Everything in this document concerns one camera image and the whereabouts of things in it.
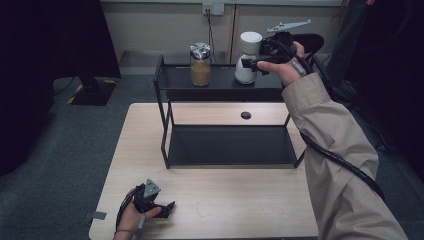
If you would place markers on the black metal two-tier rack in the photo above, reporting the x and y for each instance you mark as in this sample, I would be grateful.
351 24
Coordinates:
230 145

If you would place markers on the white jar with white lid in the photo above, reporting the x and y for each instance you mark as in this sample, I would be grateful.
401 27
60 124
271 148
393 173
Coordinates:
248 43

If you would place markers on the person's left hand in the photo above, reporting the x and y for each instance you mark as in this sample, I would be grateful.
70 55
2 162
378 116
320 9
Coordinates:
130 218

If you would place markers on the person's right hand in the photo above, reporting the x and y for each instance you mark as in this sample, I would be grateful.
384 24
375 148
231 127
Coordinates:
288 71

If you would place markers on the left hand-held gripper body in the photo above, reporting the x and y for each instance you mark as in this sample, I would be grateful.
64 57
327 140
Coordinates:
150 189

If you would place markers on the glass jar with silver lid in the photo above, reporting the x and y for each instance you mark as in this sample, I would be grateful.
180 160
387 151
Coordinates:
200 71

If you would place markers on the black round chair seat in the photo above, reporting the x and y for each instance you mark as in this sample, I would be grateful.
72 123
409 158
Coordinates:
313 41

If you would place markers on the grey tape piece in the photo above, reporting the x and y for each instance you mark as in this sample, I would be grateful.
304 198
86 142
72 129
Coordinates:
97 215

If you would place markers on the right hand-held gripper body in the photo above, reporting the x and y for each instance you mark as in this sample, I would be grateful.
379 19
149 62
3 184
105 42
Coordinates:
275 48

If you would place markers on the black stand base striped tape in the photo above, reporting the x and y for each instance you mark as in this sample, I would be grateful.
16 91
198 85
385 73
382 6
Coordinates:
96 93

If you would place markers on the white wall outlet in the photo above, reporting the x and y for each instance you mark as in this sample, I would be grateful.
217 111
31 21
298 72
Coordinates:
215 9

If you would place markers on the black curtain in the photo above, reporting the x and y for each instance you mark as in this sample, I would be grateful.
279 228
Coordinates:
40 50

